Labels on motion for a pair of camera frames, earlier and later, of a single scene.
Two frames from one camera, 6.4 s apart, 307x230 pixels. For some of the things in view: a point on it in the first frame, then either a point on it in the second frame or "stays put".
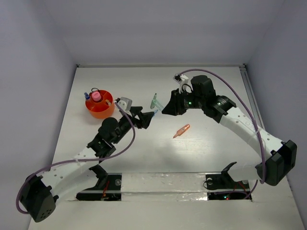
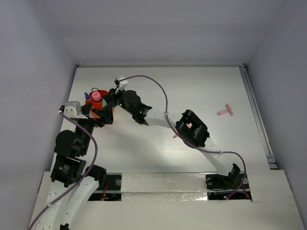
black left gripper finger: [146, 118] to [105, 113]
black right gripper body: [191, 101] to [120, 101]
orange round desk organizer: [103, 109] stays put
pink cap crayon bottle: [96, 96] stays put
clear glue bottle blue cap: [87, 96] stays put
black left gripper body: [124, 125] to [89, 123]
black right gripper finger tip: [175, 107] to [110, 98]
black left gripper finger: [135, 110] to [86, 109]
